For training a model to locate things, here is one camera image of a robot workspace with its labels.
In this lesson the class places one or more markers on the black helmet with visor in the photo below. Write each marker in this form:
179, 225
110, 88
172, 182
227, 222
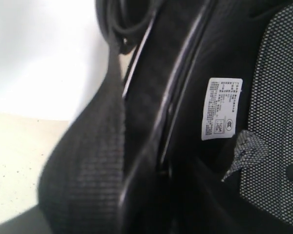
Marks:
191, 131

